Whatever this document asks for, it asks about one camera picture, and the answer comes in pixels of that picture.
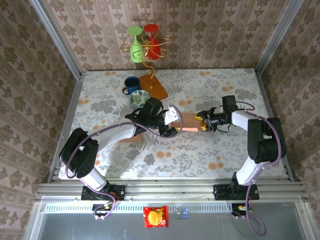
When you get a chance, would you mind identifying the grey metal panel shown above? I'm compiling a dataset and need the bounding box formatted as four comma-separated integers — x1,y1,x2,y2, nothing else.
24,201,320,240

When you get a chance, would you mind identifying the red snack packet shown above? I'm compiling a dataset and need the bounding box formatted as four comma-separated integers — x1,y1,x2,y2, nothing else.
142,204,169,229

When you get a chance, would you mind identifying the green wine glass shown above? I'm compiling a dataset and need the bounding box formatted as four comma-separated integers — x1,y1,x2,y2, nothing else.
126,26,146,63

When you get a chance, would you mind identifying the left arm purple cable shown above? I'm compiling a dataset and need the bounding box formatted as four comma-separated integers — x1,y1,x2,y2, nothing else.
64,104,185,221

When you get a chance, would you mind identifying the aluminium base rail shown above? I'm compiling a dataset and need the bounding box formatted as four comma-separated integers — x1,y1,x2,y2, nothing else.
34,177,311,202

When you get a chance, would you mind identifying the gold wire rack wooden base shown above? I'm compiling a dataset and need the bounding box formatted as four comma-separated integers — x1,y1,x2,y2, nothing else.
120,34,172,105

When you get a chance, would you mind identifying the dark blue mug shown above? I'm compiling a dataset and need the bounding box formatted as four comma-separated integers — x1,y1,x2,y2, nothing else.
121,76,141,96

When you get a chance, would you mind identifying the pink paper box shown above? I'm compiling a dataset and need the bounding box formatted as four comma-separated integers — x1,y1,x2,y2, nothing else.
171,112,207,133
118,131,144,143

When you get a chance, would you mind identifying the black connector bracket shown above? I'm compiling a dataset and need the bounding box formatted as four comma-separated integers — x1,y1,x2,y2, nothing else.
91,203,118,221
231,202,254,219

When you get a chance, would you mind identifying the perforated metal cable duct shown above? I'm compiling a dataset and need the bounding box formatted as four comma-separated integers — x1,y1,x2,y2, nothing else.
42,201,235,213

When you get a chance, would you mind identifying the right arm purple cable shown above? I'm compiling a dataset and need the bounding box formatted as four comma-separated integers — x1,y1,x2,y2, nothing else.
219,101,287,236

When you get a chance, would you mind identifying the green leaf pattern bowl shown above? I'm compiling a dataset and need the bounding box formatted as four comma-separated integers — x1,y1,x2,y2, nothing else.
128,89,152,109

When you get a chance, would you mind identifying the aluminium side rail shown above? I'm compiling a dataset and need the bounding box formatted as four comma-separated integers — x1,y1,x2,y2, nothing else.
46,71,87,183
252,67,297,183

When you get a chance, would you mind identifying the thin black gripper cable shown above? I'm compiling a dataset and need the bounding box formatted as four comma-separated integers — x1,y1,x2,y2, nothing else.
216,123,231,134

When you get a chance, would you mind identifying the red wine glass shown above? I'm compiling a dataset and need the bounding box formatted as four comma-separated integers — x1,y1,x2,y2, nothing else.
143,23,161,61

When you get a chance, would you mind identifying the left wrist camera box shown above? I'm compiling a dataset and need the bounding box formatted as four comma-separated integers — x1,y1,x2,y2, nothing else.
166,105,180,124

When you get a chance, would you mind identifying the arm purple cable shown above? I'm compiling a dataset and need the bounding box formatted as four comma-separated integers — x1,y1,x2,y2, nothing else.
64,104,185,221
219,101,287,236

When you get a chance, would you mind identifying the aluminium frame post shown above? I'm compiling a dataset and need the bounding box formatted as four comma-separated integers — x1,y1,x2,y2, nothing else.
27,0,84,80
254,0,305,75

